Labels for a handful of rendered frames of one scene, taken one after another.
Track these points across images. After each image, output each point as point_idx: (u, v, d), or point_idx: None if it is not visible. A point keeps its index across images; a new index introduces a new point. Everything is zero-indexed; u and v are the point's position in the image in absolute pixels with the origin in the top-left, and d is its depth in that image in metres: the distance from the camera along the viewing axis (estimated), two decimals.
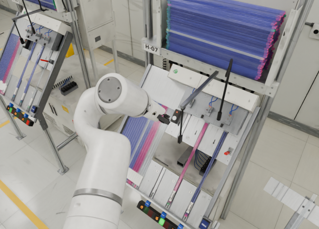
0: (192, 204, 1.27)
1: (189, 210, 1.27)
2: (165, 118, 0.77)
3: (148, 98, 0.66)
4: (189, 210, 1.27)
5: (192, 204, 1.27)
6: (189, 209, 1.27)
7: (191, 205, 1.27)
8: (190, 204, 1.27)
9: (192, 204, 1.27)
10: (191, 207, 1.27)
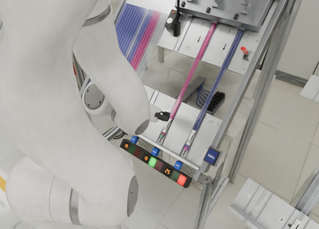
0: (194, 132, 0.91)
1: (191, 142, 0.92)
2: None
3: None
4: (189, 142, 0.91)
5: (193, 132, 0.91)
6: (190, 139, 0.91)
7: (193, 134, 0.91)
8: (191, 133, 0.91)
9: (195, 132, 0.91)
10: (192, 137, 0.91)
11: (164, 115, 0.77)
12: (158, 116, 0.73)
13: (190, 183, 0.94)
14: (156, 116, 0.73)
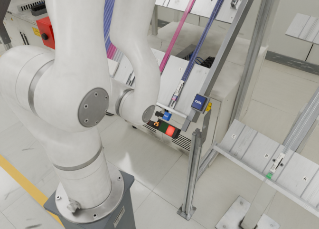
0: (182, 82, 0.91)
1: (179, 92, 0.92)
2: None
3: None
4: (178, 92, 0.91)
5: (182, 82, 0.91)
6: (178, 90, 0.91)
7: (181, 84, 0.91)
8: (179, 83, 0.92)
9: (183, 82, 0.91)
10: (181, 87, 0.91)
11: None
12: (157, 114, 0.75)
13: (178, 134, 0.94)
14: (156, 114, 0.75)
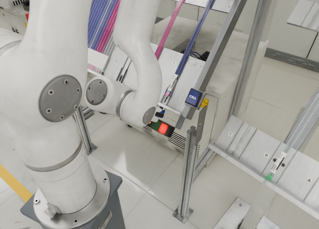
0: (176, 77, 0.85)
1: (173, 87, 0.86)
2: None
3: None
4: (171, 87, 0.85)
5: (175, 77, 0.85)
6: (172, 84, 0.85)
7: (175, 79, 0.85)
8: (173, 77, 0.85)
9: (177, 76, 0.85)
10: (174, 81, 0.85)
11: None
12: (157, 115, 0.75)
13: (172, 132, 0.88)
14: (156, 114, 0.75)
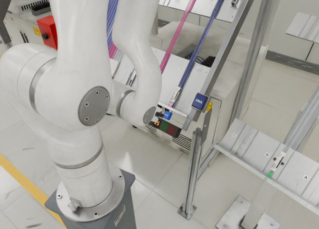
0: (179, 89, 0.91)
1: (175, 99, 0.92)
2: None
3: None
4: (174, 99, 0.91)
5: (178, 89, 0.91)
6: (175, 96, 0.91)
7: (178, 91, 0.91)
8: (176, 90, 0.91)
9: (180, 89, 0.91)
10: (177, 93, 0.91)
11: None
12: (157, 115, 0.75)
13: (179, 133, 0.94)
14: (156, 114, 0.75)
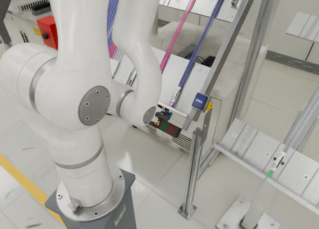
0: (179, 89, 0.91)
1: (175, 99, 0.92)
2: None
3: None
4: (174, 98, 0.91)
5: (178, 89, 0.91)
6: (175, 96, 0.91)
7: (178, 91, 0.91)
8: (176, 90, 0.91)
9: (180, 89, 0.91)
10: (177, 93, 0.91)
11: (164, 115, 0.77)
12: (159, 116, 0.73)
13: (179, 133, 0.94)
14: (157, 115, 0.73)
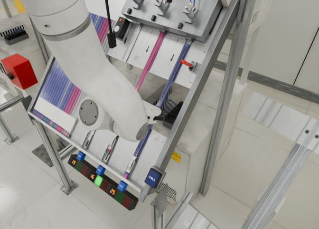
0: (134, 159, 0.84)
1: (131, 169, 0.84)
2: None
3: None
4: (129, 169, 0.84)
5: (134, 159, 0.84)
6: (130, 166, 0.84)
7: (133, 161, 0.84)
8: (131, 159, 0.84)
9: (135, 158, 0.84)
10: (132, 163, 0.84)
11: None
12: None
13: (136, 204, 0.87)
14: None
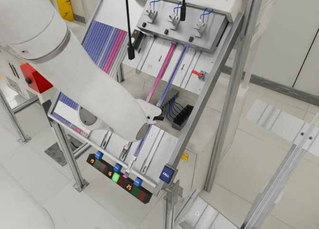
0: (134, 159, 0.84)
1: (131, 169, 0.84)
2: None
3: None
4: (129, 169, 0.84)
5: (134, 159, 0.84)
6: (130, 166, 0.84)
7: (133, 161, 0.84)
8: (131, 159, 0.84)
9: (135, 158, 0.84)
10: (132, 163, 0.84)
11: None
12: None
13: (150, 198, 0.97)
14: None
